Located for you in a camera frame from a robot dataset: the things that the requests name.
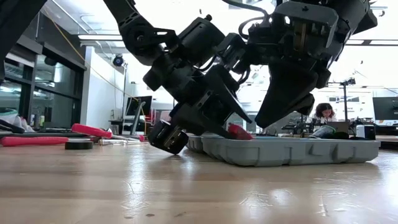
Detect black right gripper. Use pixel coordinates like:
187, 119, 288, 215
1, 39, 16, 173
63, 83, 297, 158
248, 1, 346, 129

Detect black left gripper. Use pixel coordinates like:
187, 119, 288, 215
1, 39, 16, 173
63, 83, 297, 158
164, 63, 253, 140

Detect red bit holder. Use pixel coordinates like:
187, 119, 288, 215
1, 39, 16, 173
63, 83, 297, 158
228, 123, 254, 141

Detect grey plastic tool case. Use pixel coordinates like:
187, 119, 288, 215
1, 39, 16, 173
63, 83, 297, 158
186, 133, 381, 167

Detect red-handled screwdriver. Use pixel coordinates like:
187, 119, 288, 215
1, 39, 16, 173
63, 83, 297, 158
71, 123, 113, 139
0, 136, 69, 147

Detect dark tape roll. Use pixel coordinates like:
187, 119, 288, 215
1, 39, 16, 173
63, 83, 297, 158
64, 139, 95, 151

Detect person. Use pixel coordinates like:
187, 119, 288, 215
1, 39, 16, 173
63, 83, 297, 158
306, 102, 338, 125

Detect black work gloves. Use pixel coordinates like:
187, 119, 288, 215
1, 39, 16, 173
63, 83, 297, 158
309, 124, 355, 140

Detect black computer monitor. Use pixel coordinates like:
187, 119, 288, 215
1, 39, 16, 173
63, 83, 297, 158
126, 95, 153, 118
373, 96, 398, 121

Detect white stepladder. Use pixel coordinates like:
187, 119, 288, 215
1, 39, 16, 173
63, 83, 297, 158
123, 99, 146, 136

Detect white box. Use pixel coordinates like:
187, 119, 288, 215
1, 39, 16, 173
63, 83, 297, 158
356, 124, 376, 140

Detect clear safety glasses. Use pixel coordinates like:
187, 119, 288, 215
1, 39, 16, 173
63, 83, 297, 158
98, 138, 141, 146

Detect white cloth bundle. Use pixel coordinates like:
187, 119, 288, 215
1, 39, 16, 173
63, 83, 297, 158
0, 108, 35, 134

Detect black background rig frame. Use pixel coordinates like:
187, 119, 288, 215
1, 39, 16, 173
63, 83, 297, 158
281, 77, 357, 138

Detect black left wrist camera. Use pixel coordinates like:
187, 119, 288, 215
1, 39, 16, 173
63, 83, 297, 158
147, 119, 189, 156

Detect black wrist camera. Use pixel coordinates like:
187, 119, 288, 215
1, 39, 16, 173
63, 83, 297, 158
147, 119, 189, 156
217, 32, 250, 75

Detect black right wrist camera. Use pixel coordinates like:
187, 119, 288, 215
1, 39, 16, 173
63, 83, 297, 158
217, 32, 250, 75

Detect black right camera cable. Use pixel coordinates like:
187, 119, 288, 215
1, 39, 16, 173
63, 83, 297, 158
222, 0, 272, 40

